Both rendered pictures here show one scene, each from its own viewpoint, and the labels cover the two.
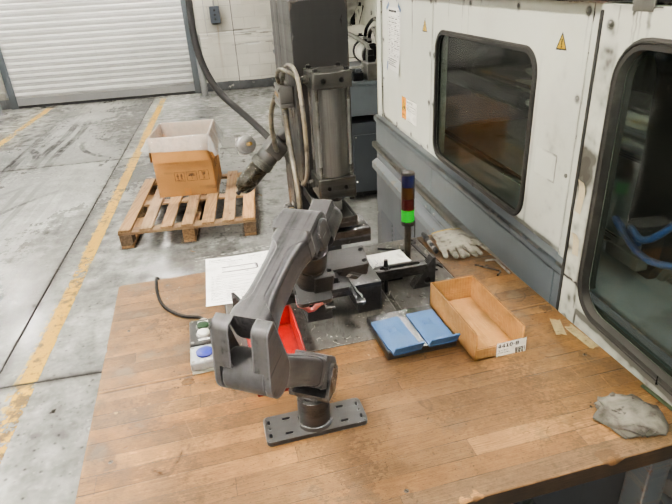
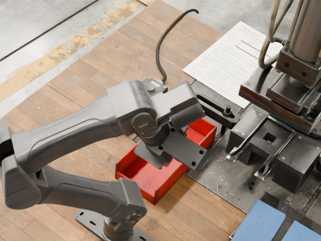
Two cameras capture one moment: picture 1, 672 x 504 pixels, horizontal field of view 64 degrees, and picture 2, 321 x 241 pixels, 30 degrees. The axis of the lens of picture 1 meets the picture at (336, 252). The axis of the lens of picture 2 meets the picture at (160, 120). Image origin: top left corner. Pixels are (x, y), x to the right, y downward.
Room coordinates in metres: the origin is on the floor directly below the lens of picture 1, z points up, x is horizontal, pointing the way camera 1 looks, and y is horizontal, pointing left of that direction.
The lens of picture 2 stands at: (0.37, -0.46, 2.07)
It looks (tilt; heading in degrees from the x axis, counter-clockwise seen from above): 49 degrees down; 45
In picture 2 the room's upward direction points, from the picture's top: 7 degrees clockwise
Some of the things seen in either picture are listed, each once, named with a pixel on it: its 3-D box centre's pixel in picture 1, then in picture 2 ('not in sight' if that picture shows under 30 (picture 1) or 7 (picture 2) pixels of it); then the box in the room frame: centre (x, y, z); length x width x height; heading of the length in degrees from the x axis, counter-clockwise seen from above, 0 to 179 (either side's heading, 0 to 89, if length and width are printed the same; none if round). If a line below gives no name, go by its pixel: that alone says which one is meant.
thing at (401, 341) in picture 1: (396, 332); (257, 227); (1.05, -0.13, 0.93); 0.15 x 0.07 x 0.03; 17
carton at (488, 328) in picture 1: (475, 315); not in sight; (1.11, -0.33, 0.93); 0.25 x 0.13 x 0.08; 13
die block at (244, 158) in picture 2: (339, 294); (272, 151); (1.24, 0.00, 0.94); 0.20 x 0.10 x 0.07; 103
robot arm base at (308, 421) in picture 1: (313, 407); (118, 224); (0.81, 0.06, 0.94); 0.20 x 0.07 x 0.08; 103
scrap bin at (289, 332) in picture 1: (275, 346); (166, 151); (1.03, 0.15, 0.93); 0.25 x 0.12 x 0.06; 13
